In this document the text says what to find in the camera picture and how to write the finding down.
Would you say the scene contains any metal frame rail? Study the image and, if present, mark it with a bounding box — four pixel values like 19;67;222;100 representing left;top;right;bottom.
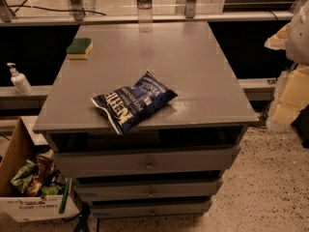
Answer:
0;11;294;26

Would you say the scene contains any middle grey drawer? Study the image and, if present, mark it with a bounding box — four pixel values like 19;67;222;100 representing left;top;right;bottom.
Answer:
75;178;223;202

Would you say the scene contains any grey drawer cabinet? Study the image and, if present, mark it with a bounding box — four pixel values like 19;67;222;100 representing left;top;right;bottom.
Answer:
35;22;257;218

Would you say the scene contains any green snack bag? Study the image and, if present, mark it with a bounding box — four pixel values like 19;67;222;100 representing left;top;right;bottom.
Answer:
11;160;36;193

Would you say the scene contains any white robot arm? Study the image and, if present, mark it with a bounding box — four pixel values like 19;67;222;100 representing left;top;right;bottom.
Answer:
265;1;309;131

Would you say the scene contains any brown snack bag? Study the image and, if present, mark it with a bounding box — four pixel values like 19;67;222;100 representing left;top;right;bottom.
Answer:
26;156;54;197

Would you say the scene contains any top grey drawer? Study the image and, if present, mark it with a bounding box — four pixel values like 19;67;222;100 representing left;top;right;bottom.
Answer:
54;145;240;179

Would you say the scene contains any blue chip bag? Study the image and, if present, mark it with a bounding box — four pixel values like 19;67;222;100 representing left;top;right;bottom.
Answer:
91;71;178;135

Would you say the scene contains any green marker pen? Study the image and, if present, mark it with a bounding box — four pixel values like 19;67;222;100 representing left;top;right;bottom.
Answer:
59;178;71;214

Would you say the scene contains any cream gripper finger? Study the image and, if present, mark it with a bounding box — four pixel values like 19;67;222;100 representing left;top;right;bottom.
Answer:
264;23;290;50
266;65;309;131

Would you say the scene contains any green yellow sponge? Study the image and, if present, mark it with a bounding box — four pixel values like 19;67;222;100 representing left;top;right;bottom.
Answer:
67;38;93;60

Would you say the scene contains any black cable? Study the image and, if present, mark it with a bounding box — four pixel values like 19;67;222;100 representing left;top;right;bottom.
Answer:
8;0;107;17

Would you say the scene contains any clear water bottle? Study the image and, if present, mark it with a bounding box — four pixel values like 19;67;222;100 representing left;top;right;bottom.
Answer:
136;0;153;33

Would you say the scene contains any cardboard box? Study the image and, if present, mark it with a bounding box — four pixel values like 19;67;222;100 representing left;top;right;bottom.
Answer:
0;117;79;222

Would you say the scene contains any bottom grey drawer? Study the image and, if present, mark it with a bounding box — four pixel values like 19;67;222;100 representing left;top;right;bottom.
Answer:
91;199;211;218

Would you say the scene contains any white pump dispenser bottle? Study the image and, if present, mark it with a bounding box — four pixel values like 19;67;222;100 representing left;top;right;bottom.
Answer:
7;63;33;95

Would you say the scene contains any grey drawer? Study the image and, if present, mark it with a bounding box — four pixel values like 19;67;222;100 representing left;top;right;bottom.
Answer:
91;199;211;218
54;145;240;179
75;178;223;202

